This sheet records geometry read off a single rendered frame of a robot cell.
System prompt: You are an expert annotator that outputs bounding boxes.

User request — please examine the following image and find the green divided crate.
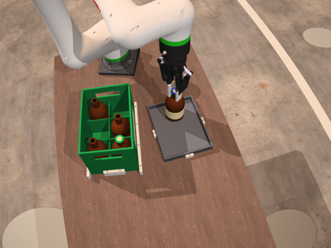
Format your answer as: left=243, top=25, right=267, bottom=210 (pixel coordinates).
left=78, top=89, right=139, bottom=175

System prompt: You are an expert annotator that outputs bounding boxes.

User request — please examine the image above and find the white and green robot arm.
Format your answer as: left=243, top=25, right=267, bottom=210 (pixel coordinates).
left=32, top=0, right=195, bottom=71

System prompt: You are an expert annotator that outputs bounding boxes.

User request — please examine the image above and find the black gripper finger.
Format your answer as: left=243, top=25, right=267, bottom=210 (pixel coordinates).
left=173, top=66, right=193, bottom=102
left=157, top=56, right=175, bottom=97

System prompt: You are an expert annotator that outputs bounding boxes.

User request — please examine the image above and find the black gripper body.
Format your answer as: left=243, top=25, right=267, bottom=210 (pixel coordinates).
left=162, top=56, right=187, bottom=74

